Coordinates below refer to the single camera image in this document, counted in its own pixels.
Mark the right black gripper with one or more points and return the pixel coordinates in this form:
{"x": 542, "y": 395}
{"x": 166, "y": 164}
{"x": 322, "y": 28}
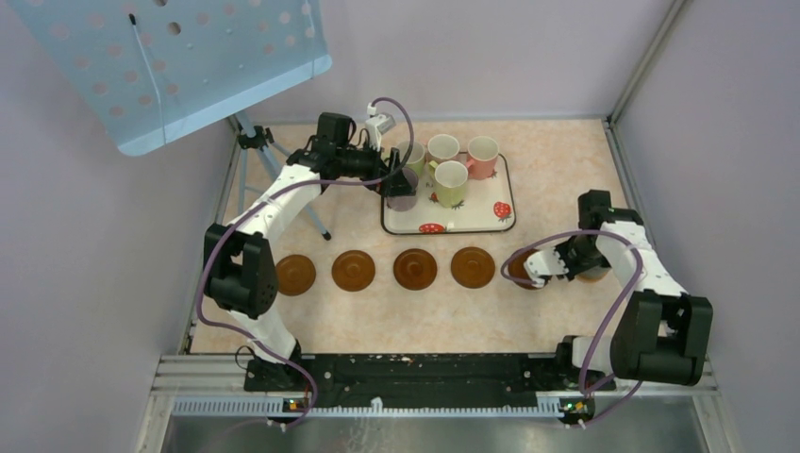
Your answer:
{"x": 574, "y": 270}

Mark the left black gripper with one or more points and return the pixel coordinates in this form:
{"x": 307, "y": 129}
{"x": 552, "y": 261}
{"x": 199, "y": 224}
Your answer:
{"x": 397, "y": 184}

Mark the purple mug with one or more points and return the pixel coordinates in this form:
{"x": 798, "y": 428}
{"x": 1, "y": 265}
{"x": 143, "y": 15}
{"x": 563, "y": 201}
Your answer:
{"x": 402, "y": 191}

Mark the dark green mug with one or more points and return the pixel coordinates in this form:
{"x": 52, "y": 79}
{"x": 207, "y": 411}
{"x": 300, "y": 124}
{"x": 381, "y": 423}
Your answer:
{"x": 593, "y": 275}

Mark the brown wooden coaster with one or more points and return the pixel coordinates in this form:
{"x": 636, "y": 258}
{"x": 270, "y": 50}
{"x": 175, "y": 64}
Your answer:
{"x": 516, "y": 269}
{"x": 415, "y": 269}
{"x": 353, "y": 270}
{"x": 472, "y": 267}
{"x": 295, "y": 274}

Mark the strawberry enamel tray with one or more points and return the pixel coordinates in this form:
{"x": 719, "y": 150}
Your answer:
{"x": 488, "y": 207}

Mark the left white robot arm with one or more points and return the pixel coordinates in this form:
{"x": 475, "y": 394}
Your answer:
{"x": 239, "y": 268}

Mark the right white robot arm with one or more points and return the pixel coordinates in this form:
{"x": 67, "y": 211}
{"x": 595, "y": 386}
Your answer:
{"x": 663, "y": 333}

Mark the light green mug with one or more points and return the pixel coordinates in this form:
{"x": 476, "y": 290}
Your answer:
{"x": 416, "y": 160}

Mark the yellow green mug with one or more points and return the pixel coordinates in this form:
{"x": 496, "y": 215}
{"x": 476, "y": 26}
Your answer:
{"x": 449, "y": 179}

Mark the pale pink mug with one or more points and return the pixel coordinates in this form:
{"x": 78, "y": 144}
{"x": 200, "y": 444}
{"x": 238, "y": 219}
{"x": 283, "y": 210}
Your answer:
{"x": 442, "y": 147}

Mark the salmon pink mug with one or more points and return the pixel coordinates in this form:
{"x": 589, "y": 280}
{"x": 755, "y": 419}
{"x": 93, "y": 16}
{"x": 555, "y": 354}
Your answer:
{"x": 482, "y": 155}

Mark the light blue tripod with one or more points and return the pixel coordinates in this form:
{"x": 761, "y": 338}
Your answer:
{"x": 261, "y": 140}

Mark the blue perforated board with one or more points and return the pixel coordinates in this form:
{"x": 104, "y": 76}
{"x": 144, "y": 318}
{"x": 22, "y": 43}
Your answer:
{"x": 156, "y": 71}

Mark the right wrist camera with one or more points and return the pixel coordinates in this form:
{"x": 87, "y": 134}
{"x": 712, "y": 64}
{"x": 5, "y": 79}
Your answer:
{"x": 544, "y": 264}

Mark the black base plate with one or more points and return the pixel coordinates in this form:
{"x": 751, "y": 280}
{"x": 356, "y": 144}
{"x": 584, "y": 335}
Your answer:
{"x": 418, "y": 381}

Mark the white cable duct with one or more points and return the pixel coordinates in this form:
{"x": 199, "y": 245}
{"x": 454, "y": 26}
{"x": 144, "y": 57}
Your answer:
{"x": 278, "y": 407}

